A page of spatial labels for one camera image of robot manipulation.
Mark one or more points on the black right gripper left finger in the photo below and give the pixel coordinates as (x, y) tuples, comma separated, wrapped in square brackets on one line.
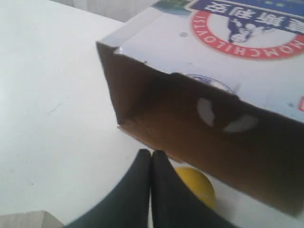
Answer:
[(127, 204)]

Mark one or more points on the yellow tennis ball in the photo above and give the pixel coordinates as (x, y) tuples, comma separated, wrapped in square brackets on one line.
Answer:
[(199, 185)]

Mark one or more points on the light wooden cube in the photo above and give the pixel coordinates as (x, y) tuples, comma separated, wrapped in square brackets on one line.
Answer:
[(34, 219)]

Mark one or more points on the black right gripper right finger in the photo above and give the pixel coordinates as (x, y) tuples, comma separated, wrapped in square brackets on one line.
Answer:
[(173, 203)]

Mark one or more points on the printed cardboard milk box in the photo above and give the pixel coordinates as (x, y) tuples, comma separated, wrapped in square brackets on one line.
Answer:
[(218, 84)]

